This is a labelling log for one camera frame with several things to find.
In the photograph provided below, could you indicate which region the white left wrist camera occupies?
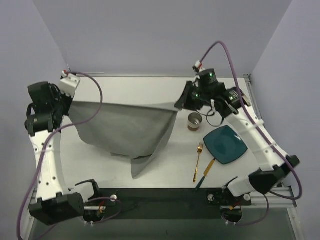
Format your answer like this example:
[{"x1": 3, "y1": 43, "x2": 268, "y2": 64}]
[{"x1": 57, "y1": 71, "x2": 81, "y2": 98}]

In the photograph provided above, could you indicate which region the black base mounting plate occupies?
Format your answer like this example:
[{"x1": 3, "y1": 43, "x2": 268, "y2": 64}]
[{"x1": 83, "y1": 188, "x2": 252, "y2": 222}]

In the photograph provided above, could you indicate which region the metal cup cork base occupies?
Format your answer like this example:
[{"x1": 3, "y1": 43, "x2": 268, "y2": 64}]
[{"x1": 187, "y1": 112, "x2": 203, "y2": 132}]

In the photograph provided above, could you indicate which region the aluminium table edge rail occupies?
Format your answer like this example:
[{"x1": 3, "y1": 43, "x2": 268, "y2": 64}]
[{"x1": 66, "y1": 72, "x2": 106, "y2": 106}]

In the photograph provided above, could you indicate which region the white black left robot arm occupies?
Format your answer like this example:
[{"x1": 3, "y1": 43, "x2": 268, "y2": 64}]
[{"x1": 25, "y1": 77, "x2": 102, "y2": 226}]

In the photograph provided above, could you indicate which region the teal square plate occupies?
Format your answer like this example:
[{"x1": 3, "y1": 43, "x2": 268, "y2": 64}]
[{"x1": 203, "y1": 125, "x2": 248, "y2": 165}]

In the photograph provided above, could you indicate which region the grey cloth placemat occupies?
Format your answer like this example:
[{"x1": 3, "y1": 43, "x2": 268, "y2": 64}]
[{"x1": 69, "y1": 101, "x2": 179, "y2": 178}]

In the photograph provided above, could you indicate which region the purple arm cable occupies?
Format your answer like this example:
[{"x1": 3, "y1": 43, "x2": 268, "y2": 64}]
[
  {"x1": 16, "y1": 71, "x2": 123, "y2": 237},
  {"x1": 192, "y1": 41, "x2": 305, "y2": 226}
]

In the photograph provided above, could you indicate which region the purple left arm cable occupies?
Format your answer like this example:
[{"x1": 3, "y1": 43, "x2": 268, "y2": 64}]
[{"x1": 16, "y1": 71, "x2": 123, "y2": 237}]

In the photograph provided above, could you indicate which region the aluminium front frame rail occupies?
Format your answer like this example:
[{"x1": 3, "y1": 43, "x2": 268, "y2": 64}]
[{"x1": 27, "y1": 186, "x2": 297, "y2": 210}]

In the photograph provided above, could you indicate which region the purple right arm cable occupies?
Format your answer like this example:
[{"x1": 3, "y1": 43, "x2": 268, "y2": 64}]
[{"x1": 192, "y1": 41, "x2": 305, "y2": 226}]

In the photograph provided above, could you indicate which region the aluminium right side rail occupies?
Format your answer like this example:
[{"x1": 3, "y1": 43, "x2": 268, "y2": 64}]
[{"x1": 243, "y1": 73, "x2": 278, "y2": 181}]

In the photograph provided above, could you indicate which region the gold fork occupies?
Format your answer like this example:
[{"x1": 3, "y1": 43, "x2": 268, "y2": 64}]
[{"x1": 192, "y1": 142, "x2": 204, "y2": 183}]

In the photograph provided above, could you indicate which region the gold knife teal handle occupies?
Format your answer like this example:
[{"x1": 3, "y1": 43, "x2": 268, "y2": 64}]
[{"x1": 195, "y1": 158, "x2": 216, "y2": 192}]

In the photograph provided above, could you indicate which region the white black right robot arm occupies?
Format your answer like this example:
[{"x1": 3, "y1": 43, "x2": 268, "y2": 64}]
[{"x1": 174, "y1": 68, "x2": 300, "y2": 204}]

